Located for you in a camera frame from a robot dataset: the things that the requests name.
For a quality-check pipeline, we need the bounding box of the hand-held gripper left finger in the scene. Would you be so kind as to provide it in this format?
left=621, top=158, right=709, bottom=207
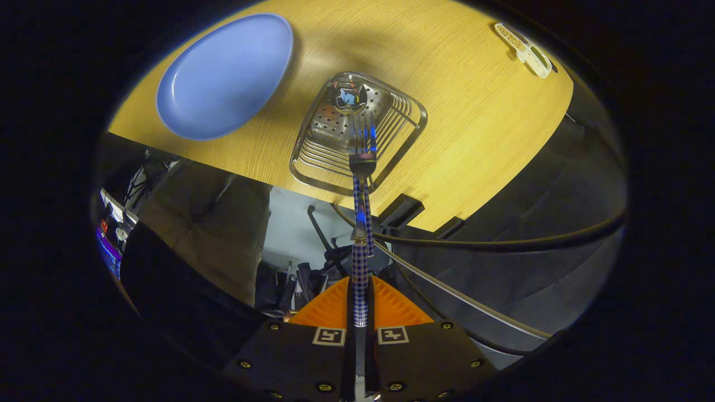
left=223, top=276, right=356, bottom=402

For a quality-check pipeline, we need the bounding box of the grey folded bag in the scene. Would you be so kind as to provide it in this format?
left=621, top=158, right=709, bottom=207
left=256, top=261, right=336, bottom=318

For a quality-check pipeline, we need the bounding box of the black table bracket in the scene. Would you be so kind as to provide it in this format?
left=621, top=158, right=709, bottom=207
left=378, top=194, right=425, bottom=229
left=433, top=217, right=465, bottom=240

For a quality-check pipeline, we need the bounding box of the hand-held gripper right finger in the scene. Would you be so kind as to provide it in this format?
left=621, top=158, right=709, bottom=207
left=366, top=275, right=498, bottom=402

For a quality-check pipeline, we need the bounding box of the fork with blue checkered handle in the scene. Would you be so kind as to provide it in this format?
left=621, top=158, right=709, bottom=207
left=347, top=109, right=378, bottom=330

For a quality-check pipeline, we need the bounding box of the laptop with lit screen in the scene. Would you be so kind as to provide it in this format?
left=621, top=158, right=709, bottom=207
left=96, top=187, right=140, bottom=280

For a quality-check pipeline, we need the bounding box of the blue round plate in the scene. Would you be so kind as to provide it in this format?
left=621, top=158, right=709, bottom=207
left=156, top=13, right=294, bottom=141

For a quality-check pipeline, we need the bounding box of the grey cable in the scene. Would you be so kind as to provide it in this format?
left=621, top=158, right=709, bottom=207
left=371, top=240, right=554, bottom=341

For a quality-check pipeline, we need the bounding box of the black metal stand leg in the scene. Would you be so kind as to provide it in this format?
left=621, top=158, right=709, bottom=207
left=307, top=205, right=358, bottom=269

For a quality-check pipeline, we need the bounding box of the white divided snack dish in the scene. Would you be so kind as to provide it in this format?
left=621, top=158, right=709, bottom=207
left=494, top=22, right=554, bottom=79

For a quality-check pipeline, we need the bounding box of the person's trouser leg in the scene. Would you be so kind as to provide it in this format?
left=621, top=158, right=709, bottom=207
left=137, top=162, right=235, bottom=291
left=215, top=176, right=273, bottom=307

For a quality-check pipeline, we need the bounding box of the black stand with cables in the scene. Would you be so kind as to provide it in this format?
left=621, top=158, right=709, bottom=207
left=123, top=151, right=179, bottom=216

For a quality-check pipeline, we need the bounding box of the spoon with blue checkered handle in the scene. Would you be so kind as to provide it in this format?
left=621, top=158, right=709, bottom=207
left=327, top=81, right=375, bottom=257

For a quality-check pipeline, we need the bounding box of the thick black cable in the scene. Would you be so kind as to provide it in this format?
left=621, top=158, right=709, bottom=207
left=331, top=202, right=627, bottom=253

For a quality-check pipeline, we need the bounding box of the metal wire cutlery basket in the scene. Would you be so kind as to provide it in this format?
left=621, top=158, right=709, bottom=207
left=289, top=71, right=428, bottom=197

